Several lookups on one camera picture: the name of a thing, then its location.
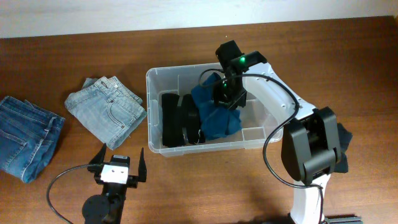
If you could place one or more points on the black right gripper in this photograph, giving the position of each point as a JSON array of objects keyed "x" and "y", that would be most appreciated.
[{"x": 223, "y": 98}]

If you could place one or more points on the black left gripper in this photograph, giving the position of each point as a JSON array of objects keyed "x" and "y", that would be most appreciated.
[{"x": 133, "y": 180}]

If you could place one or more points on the blue garment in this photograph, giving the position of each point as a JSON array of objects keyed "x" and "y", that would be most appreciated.
[{"x": 216, "y": 121}]

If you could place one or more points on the black garment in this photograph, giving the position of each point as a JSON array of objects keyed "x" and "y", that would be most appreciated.
[{"x": 180, "y": 121}]

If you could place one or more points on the dark grey garment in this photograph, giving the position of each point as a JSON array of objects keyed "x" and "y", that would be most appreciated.
[{"x": 343, "y": 146}]

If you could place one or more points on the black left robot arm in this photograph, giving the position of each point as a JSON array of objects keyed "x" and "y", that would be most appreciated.
[{"x": 106, "y": 207}]

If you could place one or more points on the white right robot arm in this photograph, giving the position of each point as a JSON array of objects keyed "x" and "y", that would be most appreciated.
[{"x": 312, "y": 137}]

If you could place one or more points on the clear plastic storage bin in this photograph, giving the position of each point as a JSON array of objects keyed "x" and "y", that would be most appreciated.
[{"x": 257, "y": 122}]

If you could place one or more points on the light blue folded jeans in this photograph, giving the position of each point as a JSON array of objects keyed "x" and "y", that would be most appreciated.
[{"x": 107, "y": 109}]

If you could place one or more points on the dark blue folded jeans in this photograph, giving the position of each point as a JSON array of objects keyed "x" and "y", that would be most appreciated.
[{"x": 29, "y": 136}]

